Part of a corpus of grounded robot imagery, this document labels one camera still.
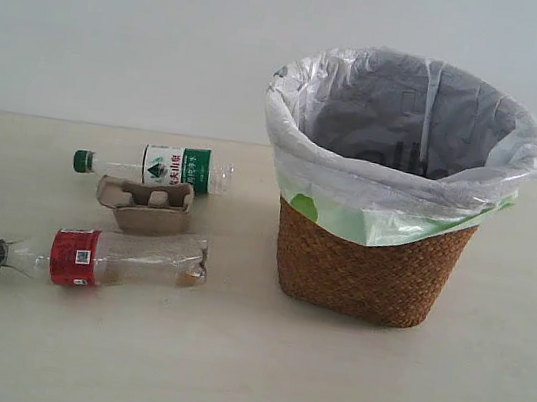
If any grey cardboard egg carton piece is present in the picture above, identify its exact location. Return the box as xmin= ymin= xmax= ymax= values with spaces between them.
xmin=96 ymin=176 xmax=195 ymax=236

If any green label water bottle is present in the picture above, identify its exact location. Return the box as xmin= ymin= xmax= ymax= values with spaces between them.
xmin=72 ymin=143 xmax=235 ymax=195

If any red label clear bottle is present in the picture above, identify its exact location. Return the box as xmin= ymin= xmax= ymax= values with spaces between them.
xmin=0 ymin=228 xmax=209 ymax=288

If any white plastic bin liner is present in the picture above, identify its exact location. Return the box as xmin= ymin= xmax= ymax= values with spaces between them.
xmin=265 ymin=48 xmax=537 ymax=247

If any brown woven wicker bin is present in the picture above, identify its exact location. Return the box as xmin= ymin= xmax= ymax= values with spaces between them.
xmin=276 ymin=199 xmax=477 ymax=328

